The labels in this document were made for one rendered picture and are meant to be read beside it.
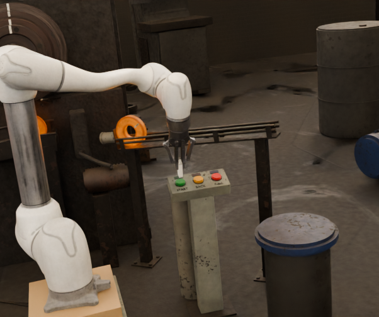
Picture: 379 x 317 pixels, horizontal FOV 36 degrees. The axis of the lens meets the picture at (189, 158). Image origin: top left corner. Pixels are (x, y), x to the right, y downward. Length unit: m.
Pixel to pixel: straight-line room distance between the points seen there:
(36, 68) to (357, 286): 1.72
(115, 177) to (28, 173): 0.90
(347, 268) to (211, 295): 0.72
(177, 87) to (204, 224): 0.63
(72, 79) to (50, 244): 0.53
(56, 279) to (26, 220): 0.25
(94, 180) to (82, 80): 1.06
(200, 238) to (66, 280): 0.68
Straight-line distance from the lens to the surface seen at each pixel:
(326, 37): 4.87
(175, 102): 2.10
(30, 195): 2.10
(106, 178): 2.91
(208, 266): 2.52
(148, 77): 2.19
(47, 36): 2.90
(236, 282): 2.84
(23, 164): 2.07
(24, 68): 1.84
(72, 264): 1.98
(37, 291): 2.19
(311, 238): 2.24
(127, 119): 2.84
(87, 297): 2.04
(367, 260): 3.02
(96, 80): 1.95
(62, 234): 1.96
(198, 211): 2.40
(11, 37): 2.87
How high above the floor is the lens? 1.40
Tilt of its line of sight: 17 degrees down
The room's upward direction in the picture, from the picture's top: 6 degrees counter-clockwise
